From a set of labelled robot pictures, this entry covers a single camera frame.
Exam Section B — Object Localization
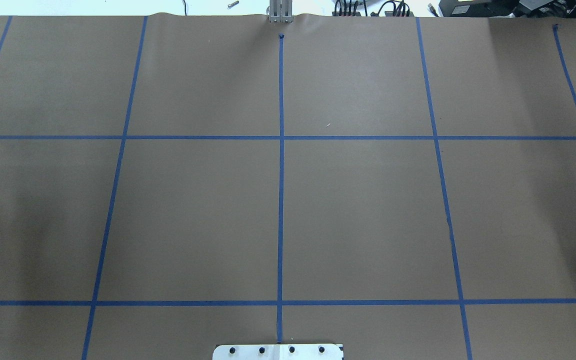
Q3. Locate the silver bolt on table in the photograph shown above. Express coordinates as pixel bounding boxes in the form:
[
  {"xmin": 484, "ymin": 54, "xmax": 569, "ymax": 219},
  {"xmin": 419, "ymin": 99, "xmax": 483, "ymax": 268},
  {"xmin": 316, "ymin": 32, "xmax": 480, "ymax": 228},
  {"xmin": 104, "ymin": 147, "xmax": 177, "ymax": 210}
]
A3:
[{"xmin": 227, "ymin": 0, "xmax": 240, "ymax": 9}]

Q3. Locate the black monitor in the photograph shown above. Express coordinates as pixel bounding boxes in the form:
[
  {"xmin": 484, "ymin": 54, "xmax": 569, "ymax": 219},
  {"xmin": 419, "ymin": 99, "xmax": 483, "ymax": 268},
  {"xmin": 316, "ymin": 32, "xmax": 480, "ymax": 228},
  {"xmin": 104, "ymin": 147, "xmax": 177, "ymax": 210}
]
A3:
[{"xmin": 438, "ymin": 0, "xmax": 576, "ymax": 19}]

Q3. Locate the brown paper table cover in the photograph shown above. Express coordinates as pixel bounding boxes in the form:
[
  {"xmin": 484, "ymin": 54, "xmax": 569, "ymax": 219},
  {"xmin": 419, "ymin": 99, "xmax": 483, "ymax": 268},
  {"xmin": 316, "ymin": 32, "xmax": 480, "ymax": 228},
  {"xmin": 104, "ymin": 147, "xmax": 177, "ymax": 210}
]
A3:
[{"xmin": 0, "ymin": 13, "xmax": 576, "ymax": 360}]

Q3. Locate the aluminium frame post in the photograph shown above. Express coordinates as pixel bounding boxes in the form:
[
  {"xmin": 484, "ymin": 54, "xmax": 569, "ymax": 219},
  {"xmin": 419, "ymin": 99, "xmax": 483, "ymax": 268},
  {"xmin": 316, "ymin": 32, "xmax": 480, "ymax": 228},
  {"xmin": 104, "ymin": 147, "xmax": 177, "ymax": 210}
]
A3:
[{"xmin": 267, "ymin": 0, "xmax": 294, "ymax": 24}]

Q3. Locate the white camera post base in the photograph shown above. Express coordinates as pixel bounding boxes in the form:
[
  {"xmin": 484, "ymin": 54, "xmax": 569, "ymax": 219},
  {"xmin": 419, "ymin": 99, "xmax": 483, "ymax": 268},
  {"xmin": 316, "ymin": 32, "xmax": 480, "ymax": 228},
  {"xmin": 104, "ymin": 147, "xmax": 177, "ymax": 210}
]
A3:
[{"xmin": 212, "ymin": 343, "xmax": 345, "ymax": 360}]

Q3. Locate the black cable bundle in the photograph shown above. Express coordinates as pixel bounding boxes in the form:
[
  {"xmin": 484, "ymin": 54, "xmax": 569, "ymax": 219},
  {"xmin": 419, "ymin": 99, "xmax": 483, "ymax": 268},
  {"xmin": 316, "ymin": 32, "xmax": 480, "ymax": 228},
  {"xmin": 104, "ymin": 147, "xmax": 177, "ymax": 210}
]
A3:
[{"xmin": 332, "ymin": 0, "xmax": 415, "ymax": 18}]

